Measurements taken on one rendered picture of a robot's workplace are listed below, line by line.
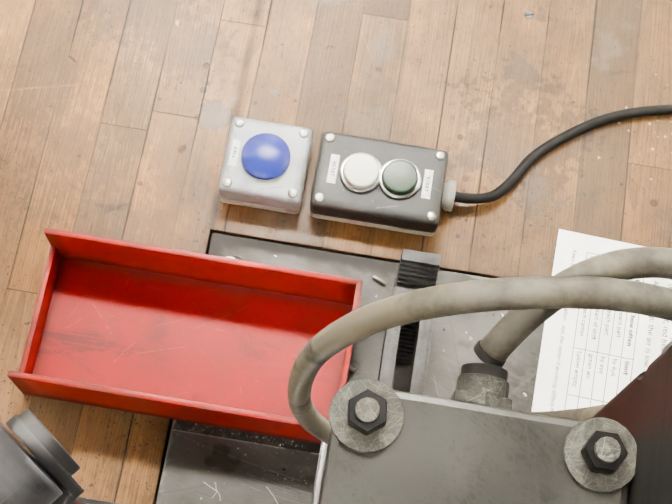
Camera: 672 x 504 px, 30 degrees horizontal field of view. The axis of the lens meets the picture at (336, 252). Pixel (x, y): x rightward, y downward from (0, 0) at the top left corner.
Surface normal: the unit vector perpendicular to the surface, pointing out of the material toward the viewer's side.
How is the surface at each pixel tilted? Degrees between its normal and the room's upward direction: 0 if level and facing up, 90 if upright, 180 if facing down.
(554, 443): 0
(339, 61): 0
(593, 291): 15
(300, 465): 0
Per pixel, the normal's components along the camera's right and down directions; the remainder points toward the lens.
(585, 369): 0.04, -0.32
